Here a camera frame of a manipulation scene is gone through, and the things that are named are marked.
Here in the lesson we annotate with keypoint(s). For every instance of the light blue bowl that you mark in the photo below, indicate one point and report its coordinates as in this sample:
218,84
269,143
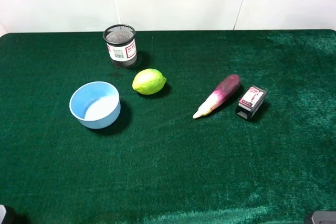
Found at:
95,105

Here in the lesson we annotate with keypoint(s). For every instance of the black mesh pen holder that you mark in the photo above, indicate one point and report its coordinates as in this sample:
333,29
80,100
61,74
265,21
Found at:
120,40

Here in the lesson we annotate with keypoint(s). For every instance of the purple white eggplant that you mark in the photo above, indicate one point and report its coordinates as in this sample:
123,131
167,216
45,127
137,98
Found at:
221,94

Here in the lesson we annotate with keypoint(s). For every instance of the small black box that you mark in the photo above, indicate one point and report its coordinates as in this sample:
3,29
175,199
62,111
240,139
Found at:
250,102

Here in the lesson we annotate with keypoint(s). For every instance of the yellow green lemon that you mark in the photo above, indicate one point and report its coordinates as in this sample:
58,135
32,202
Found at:
148,81

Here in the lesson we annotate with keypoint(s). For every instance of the green velvet table cloth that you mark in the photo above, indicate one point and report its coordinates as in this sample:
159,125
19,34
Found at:
155,163

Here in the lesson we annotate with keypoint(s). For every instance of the grey object bottom right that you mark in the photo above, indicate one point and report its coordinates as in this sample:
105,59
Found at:
320,217

